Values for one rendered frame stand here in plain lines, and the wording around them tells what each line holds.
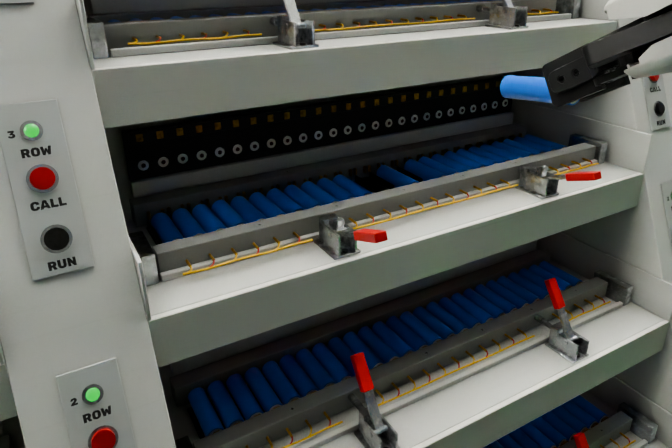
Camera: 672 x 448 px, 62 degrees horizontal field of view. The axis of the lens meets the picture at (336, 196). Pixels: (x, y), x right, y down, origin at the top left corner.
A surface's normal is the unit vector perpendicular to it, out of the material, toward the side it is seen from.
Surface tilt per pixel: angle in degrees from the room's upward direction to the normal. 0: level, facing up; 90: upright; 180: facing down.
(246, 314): 112
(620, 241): 90
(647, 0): 86
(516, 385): 22
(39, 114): 90
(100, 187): 90
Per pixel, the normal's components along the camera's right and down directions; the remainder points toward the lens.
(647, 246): -0.87, 0.20
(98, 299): 0.46, -0.04
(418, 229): -0.01, -0.92
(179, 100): 0.50, 0.33
